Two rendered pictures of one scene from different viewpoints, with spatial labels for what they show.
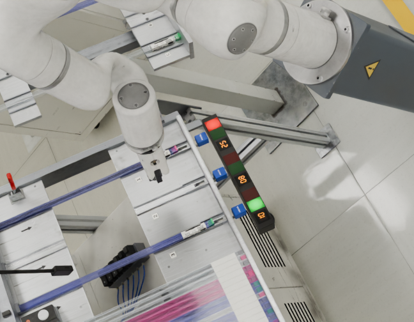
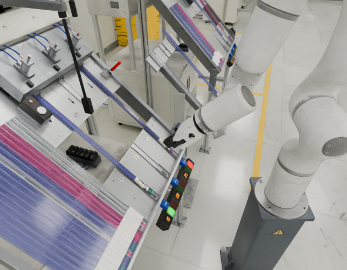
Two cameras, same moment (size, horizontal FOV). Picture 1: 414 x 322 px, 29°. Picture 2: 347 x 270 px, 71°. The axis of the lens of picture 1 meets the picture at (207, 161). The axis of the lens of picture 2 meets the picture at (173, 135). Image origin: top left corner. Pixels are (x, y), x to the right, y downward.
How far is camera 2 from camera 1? 1.08 m
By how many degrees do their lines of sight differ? 21
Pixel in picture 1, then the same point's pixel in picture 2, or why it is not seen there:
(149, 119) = (237, 114)
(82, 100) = (256, 49)
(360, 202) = (164, 255)
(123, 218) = (107, 145)
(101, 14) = not seen: hidden behind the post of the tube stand
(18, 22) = not seen: outside the picture
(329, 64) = (280, 210)
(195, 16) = (330, 109)
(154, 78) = not seen: hidden behind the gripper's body
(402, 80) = (267, 249)
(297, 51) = (291, 188)
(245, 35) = (342, 148)
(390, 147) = (197, 253)
